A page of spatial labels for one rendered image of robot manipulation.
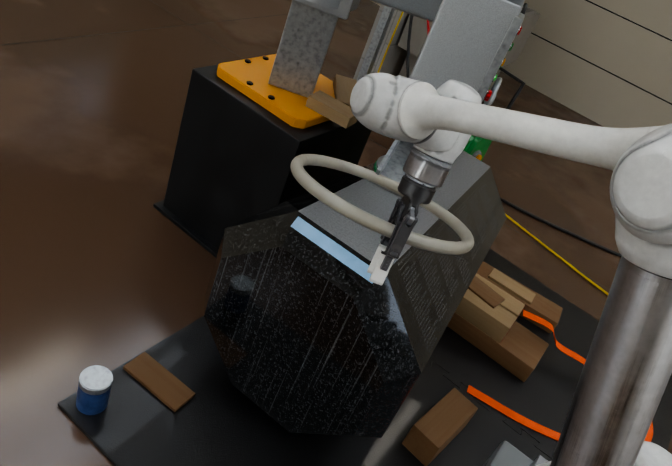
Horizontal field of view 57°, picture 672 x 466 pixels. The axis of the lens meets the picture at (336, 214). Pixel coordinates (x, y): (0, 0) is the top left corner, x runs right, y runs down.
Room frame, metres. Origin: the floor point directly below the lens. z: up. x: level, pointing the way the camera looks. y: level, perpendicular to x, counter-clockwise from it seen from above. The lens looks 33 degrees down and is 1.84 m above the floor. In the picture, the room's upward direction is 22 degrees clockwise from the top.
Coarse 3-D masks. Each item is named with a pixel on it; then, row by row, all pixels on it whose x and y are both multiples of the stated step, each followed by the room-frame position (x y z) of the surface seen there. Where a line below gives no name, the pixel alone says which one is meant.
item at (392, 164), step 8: (392, 144) 1.71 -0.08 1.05; (400, 144) 1.81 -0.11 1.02; (408, 144) 1.83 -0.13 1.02; (392, 152) 1.69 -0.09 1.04; (400, 152) 1.76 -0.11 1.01; (408, 152) 1.78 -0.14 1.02; (384, 160) 1.60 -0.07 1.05; (392, 160) 1.70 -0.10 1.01; (400, 160) 1.71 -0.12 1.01; (384, 168) 1.63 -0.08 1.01; (392, 168) 1.65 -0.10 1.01; (400, 168) 1.67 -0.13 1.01; (392, 176) 1.61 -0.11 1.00; (400, 176) 1.63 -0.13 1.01; (376, 184) 1.54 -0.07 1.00; (392, 192) 1.54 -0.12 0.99
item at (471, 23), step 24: (456, 0) 1.90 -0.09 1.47; (480, 0) 1.89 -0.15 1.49; (504, 0) 1.88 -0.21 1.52; (432, 24) 1.91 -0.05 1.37; (456, 24) 1.89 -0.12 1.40; (480, 24) 1.89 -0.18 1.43; (504, 24) 1.88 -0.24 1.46; (432, 48) 1.90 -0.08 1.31; (456, 48) 1.89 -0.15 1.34; (480, 48) 1.88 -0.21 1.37; (432, 72) 1.89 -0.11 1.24; (456, 72) 1.89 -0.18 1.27; (480, 72) 1.88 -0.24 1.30
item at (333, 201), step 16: (304, 160) 1.34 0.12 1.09; (320, 160) 1.44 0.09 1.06; (336, 160) 1.49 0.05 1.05; (304, 176) 1.19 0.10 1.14; (368, 176) 1.53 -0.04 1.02; (384, 176) 1.55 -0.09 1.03; (320, 192) 1.14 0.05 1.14; (336, 208) 1.11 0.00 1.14; (352, 208) 1.11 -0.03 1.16; (432, 208) 1.48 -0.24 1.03; (368, 224) 1.09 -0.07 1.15; (384, 224) 1.10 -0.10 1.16; (448, 224) 1.42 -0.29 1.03; (416, 240) 1.11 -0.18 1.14; (432, 240) 1.13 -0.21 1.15; (464, 240) 1.24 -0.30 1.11
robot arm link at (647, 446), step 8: (648, 448) 0.78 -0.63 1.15; (656, 448) 0.78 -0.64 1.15; (640, 456) 0.75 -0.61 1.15; (648, 456) 0.76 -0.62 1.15; (656, 456) 0.77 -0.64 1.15; (664, 456) 0.77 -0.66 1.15; (640, 464) 0.74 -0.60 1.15; (648, 464) 0.74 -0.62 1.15; (656, 464) 0.75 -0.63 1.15; (664, 464) 0.75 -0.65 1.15
